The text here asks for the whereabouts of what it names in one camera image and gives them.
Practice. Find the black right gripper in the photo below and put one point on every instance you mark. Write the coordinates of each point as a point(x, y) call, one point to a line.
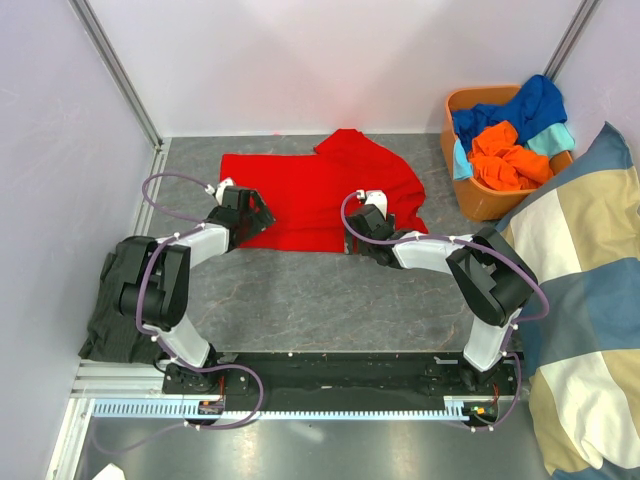
point(350, 244)

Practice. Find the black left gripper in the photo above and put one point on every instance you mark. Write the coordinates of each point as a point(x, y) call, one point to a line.
point(262, 219)

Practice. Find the red t shirt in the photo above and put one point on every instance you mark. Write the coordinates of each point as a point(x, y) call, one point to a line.
point(305, 192)

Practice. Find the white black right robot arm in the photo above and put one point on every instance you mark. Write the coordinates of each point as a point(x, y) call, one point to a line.
point(492, 278)

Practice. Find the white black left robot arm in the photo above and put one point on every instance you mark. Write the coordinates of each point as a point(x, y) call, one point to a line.
point(154, 273)

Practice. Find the orange plastic laundry basket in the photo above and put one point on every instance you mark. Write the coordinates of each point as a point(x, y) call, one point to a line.
point(477, 202)

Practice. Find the orange t shirt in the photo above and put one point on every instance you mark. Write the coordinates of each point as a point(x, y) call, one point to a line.
point(500, 163)

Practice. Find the dark green striped folded shirt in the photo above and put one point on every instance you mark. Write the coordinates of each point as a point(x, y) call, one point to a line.
point(111, 337)

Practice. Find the blue and teal t shirt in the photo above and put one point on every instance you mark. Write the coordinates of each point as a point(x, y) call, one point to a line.
point(537, 113)

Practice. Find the blue and beige checked pillow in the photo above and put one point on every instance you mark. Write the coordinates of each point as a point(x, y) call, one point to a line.
point(579, 234)

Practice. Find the white object bottom left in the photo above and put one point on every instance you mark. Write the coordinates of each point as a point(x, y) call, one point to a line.
point(110, 472)

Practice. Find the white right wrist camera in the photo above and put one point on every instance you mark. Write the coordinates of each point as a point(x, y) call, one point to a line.
point(377, 198)

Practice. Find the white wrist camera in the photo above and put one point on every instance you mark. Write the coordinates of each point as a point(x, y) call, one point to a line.
point(377, 198)
point(218, 190)

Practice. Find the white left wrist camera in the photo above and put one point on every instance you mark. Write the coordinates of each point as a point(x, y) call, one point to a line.
point(218, 190)

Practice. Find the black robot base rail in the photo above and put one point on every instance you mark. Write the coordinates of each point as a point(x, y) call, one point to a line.
point(423, 372)

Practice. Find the light blue slotted cable duct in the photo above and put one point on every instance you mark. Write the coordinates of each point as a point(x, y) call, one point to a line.
point(193, 409)

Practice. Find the aluminium corner frame post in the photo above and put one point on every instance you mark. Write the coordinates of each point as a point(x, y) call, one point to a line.
point(104, 47)

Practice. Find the right aluminium corner post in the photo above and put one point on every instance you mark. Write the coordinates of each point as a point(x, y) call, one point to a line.
point(571, 36)

